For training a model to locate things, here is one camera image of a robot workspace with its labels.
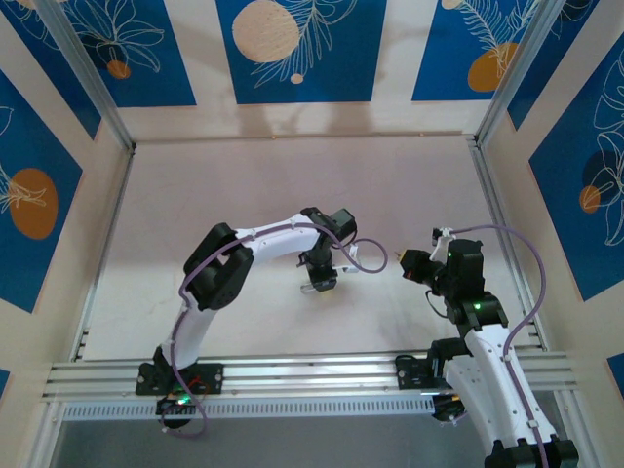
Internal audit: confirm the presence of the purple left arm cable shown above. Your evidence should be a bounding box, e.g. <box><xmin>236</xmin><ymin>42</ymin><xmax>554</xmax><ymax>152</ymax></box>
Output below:
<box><xmin>160</xmin><ymin>221</ymin><xmax>390</xmax><ymax>439</ymax></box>

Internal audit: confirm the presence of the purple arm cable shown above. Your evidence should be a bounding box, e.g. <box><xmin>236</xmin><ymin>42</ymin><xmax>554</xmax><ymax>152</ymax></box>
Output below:
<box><xmin>446</xmin><ymin>222</ymin><xmax>548</xmax><ymax>468</ymax></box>
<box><xmin>160</xmin><ymin>221</ymin><xmax>390</xmax><ymax>439</ymax></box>

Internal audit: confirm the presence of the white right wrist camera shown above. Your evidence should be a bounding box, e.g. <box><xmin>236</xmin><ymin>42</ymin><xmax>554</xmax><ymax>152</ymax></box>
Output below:
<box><xmin>431</xmin><ymin>225</ymin><xmax>457</xmax><ymax>262</ymax></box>

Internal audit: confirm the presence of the thin black wire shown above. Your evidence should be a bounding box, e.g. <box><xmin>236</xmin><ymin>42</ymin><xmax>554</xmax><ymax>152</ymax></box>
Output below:
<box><xmin>425</xmin><ymin>288</ymin><xmax>452</xmax><ymax>321</ymax></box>

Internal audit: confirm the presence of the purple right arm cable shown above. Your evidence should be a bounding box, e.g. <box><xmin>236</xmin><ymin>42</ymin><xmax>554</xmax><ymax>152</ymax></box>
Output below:
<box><xmin>446</xmin><ymin>222</ymin><xmax>548</xmax><ymax>468</ymax></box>

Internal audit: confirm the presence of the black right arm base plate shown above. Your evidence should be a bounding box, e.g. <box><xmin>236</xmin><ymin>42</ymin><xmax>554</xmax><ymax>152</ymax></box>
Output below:
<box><xmin>395</xmin><ymin>354</ymin><xmax>484</xmax><ymax>391</ymax></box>

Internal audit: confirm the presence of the aluminium table side rail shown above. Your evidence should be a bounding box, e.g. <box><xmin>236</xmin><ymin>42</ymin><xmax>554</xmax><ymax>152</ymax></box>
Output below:
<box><xmin>69</xmin><ymin>145</ymin><xmax>137</xmax><ymax>363</ymax></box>
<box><xmin>466</xmin><ymin>135</ymin><xmax>548</xmax><ymax>351</ymax></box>

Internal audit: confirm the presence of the aluminium mounting rail beam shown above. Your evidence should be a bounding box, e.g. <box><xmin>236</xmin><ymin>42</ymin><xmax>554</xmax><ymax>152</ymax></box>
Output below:
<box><xmin>41</xmin><ymin>349</ymin><xmax>584</xmax><ymax>405</ymax></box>

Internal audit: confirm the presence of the blue floral wall panel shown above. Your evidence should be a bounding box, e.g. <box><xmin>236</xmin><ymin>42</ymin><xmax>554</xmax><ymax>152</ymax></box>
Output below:
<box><xmin>410</xmin><ymin>0</ymin><xmax>543</xmax><ymax>102</ymax></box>
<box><xmin>215</xmin><ymin>0</ymin><xmax>390</xmax><ymax>105</ymax></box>
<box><xmin>506</xmin><ymin>0</ymin><xmax>602</xmax><ymax>132</ymax></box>
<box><xmin>0</xmin><ymin>0</ymin><xmax>102</xmax><ymax>141</ymax></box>
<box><xmin>58</xmin><ymin>0</ymin><xmax>198</xmax><ymax>109</ymax></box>
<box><xmin>0</xmin><ymin>67</ymin><xmax>84</xmax><ymax>315</ymax></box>
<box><xmin>528</xmin><ymin>46</ymin><xmax>624</xmax><ymax>302</ymax></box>

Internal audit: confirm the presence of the white slotted cable duct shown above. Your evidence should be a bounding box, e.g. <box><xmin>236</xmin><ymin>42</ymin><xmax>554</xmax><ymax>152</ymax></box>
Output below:
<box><xmin>62</xmin><ymin>395</ymin><xmax>435</xmax><ymax>421</ymax></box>

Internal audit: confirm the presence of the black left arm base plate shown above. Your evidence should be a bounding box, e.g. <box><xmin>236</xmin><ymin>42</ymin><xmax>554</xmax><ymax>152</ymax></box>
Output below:
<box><xmin>135</xmin><ymin>363</ymin><xmax>225</xmax><ymax>396</ymax></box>

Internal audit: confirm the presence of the aluminium frame bar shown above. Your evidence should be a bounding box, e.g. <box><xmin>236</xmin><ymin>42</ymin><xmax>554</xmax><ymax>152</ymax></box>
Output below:
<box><xmin>26</xmin><ymin>402</ymin><xmax>67</xmax><ymax>468</ymax></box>
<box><xmin>553</xmin><ymin>389</ymin><xmax>591</xmax><ymax>468</ymax></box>

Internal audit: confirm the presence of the aluminium frame post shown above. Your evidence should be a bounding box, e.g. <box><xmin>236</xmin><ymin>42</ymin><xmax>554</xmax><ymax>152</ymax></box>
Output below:
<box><xmin>475</xmin><ymin>0</ymin><xmax>562</xmax><ymax>147</ymax></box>
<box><xmin>36</xmin><ymin>0</ymin><xmax>137</xmax><ymax>152</ymax></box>

